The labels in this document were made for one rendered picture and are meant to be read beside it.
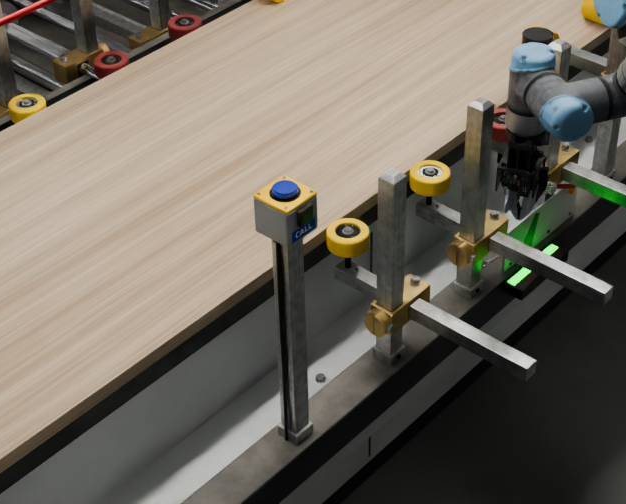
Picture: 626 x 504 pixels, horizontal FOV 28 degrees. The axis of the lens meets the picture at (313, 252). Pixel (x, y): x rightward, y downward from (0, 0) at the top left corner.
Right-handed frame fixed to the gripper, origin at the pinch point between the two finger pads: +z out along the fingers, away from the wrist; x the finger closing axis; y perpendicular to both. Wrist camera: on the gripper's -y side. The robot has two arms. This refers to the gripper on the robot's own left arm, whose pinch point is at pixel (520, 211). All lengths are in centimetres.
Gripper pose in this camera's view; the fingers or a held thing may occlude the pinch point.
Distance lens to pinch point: 237.9
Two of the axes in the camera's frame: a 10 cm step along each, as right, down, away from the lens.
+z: 0.2, 7.8, 6.2
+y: -3.7, 5.9, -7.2
